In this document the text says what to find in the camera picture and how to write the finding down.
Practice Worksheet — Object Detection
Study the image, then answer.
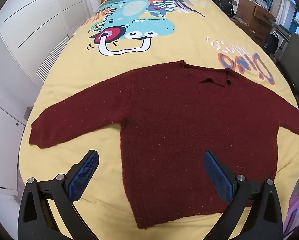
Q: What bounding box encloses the dark red knitted sweater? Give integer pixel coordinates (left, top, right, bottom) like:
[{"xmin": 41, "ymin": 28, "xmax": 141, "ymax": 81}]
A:
[{"xmin": 29, "ymin": 60, "xmax": 299, "ymax": 230}]

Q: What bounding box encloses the white wardrobe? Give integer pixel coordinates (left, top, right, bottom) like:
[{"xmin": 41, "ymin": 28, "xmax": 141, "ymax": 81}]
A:
[{"xmin": 0, "ymin": 0, "xmax": 101, "ymax": 198}]

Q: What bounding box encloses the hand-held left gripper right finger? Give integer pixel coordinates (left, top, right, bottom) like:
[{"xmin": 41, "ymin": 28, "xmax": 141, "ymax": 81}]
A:
[{"xmin": 203, "ymin": 150, "xmax": 283, "ymax": 240}]

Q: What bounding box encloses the grey-green chair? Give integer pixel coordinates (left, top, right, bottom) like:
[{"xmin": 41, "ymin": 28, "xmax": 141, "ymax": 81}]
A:
[{"xmin": 277, "ymin": 33, "xmax": 299, "ymax": 107}]

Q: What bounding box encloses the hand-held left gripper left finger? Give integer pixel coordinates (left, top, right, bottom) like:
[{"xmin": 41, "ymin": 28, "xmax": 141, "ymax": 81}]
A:
[{"xmin": 18, "ymin": 149, "xmax": 100, "ymax": 240}]

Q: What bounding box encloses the yellow dinosaur printed bedspread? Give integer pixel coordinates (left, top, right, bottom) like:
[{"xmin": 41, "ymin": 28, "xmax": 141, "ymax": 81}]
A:
[{"xmin": 17, "ymin": 0, "xmax": 299, "ymax": 240}]

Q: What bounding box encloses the brown wooden cabinet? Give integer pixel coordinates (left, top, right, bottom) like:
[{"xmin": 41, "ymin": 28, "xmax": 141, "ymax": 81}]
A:
[{"xmin": 236, "ymin": 0, "xmax": 276, "ymax": 46}]

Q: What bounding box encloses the black backpack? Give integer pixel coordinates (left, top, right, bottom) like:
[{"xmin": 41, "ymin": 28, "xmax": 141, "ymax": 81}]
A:
[{"xmin": 212, "ymin": 0, "xmax": 234, "ymax": 18}]

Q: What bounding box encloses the dark shopping bag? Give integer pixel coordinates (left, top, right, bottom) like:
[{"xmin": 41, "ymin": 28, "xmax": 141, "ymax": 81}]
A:
[{"xmin": 263, "ymin": 32, "xmax": 280, "ymax": 55}]

